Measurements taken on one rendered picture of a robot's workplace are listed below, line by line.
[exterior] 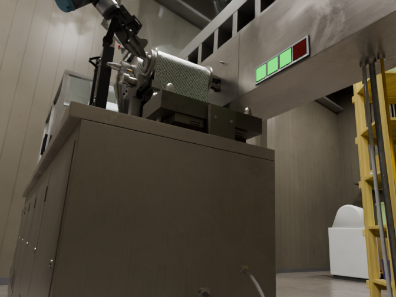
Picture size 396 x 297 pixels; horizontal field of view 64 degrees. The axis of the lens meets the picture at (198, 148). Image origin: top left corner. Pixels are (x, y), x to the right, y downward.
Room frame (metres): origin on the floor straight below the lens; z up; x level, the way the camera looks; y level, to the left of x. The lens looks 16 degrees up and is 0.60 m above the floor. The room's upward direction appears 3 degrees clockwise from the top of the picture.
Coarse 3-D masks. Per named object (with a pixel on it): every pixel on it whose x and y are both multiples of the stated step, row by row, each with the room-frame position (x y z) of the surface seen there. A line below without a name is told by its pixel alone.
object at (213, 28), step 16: (240, 0) 1.17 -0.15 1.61; (256, 0) 1.08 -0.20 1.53; (272, 0) 1.09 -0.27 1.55; (224, 16) 1.28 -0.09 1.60; (240, 16) 1.20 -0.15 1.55; (256, 16) 1.08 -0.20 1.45; (208, 32) 1.40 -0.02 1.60; (224, 32) 1.34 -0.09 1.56; (192, 48) 1.54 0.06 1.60; (208, 48) 1.48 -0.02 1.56
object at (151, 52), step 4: (148, 52) 1.13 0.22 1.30; (152, 52) 1.09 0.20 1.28; (152, 56) 1.09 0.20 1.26; (152, 60) 1.09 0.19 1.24; (152, 64) 1.09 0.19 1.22; (148, 68) 1.11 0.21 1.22; (152, 68) 1.10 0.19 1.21; (148, 72) 1.11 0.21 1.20; (144, 76) 1.15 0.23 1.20; (148, 76) 1.13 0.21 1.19; (152, 76) 1.13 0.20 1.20
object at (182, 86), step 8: (160, 72) 1.10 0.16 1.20; (168, 72) 1.11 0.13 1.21; (160, 80) 1.10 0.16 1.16; (168, 80) 1.12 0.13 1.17; (176, 80) 1.13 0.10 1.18; (184, 80) 1.15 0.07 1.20; (176, 88) 1.13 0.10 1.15; (184, 88) 1.15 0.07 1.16; (192, 88) 1.17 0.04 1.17; (200, 88) 1.19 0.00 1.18; (192, 96) 1.17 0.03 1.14; (200, 96) 1.19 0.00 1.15
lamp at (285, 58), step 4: (284, 52) 0.94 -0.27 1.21; (288, 52) 0.92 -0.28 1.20; (280, 56) 0.95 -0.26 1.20; (284, 56) 0.94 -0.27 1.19; (288, 56) 0.92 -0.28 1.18; (280, 60) 0.95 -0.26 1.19; (284, 60) 0.94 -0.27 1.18; (288, 60) 0.92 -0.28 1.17; (280, 64) 0.95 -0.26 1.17; (284, 64) 0.94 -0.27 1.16
